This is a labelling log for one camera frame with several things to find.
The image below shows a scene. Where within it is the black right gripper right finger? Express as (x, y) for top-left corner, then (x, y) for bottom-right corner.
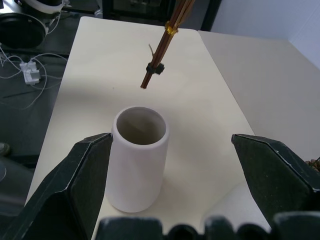
(231, 133), (320, 231)

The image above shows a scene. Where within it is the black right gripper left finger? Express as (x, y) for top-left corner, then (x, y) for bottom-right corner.
(0, 132), (114, 240)

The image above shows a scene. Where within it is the brown-stemmed flower bouquet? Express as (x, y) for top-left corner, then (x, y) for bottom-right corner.
(139, 0), (197, 90)

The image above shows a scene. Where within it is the dried flower bouquet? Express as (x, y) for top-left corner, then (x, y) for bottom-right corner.
(305, 156), (320, 173)

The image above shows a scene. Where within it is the white cylindrical vase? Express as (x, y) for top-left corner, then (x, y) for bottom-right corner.
(105, 106), (171, 214)

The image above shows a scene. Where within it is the black round pan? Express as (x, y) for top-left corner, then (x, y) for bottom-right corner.
(0, 12), (48, 49)

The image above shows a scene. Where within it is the white curved robot part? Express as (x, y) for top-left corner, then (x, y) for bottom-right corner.
(29, 0), (71, 14)

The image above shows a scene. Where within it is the white power adapter with cables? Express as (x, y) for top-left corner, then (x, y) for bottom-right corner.
(0, 44), (69, 111)

